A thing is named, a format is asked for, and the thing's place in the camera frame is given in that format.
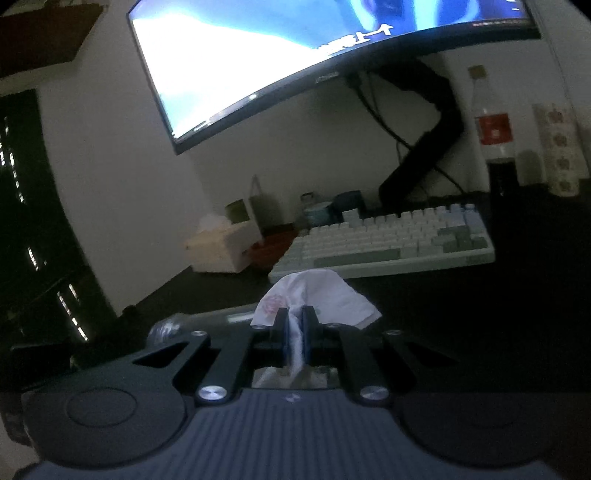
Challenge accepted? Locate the white and grey keyboard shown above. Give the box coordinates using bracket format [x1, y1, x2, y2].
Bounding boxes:
[269, 203, 496, 283]

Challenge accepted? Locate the green box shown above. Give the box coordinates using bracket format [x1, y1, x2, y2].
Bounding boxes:
[225, 198, 258, 227]

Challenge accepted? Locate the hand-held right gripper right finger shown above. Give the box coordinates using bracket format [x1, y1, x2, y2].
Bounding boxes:
[300, 305, 458, 406]

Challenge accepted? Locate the cola bottle with red label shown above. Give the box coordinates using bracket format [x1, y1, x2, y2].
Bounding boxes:
[467, 65, 520, 200]

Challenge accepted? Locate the dark blue cup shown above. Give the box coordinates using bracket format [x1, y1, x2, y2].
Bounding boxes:
[333, 190, 368, 220]

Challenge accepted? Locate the patterned paper tube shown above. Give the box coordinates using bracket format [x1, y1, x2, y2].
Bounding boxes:
[531, 102, 581, 197]

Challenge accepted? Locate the red cloth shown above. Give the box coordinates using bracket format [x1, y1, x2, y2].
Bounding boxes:
[249, 233, 301, 271]

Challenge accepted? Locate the curved computer monitor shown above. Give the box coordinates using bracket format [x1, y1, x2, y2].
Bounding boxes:
[127, 0, 542, 156]

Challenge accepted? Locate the cream tissue box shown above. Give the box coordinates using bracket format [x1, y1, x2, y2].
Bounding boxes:
[185, 216, 264, 274]

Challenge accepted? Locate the clear glass jar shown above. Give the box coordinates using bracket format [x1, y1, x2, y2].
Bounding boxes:
[147, 308, 260, 344]

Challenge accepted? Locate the black monitor cable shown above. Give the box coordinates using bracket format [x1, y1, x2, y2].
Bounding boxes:
[348, 71, 463, 197]

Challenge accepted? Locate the brown wall shelf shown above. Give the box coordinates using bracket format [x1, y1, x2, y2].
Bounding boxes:
[0, 4, 108, 80]

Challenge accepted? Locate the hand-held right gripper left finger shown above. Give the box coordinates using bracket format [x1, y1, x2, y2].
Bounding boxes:
[131, 307, 301, 406]

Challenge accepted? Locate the dark glass cabinet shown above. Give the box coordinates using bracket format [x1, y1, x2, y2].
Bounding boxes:
[0, 90, 116, 344]

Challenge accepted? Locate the light blue cup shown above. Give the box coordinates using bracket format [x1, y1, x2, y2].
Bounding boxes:
[304, 203, 343, 229]

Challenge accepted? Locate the white paper tissue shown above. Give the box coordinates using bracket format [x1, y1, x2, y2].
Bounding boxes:
[252, 270, 383, 388]

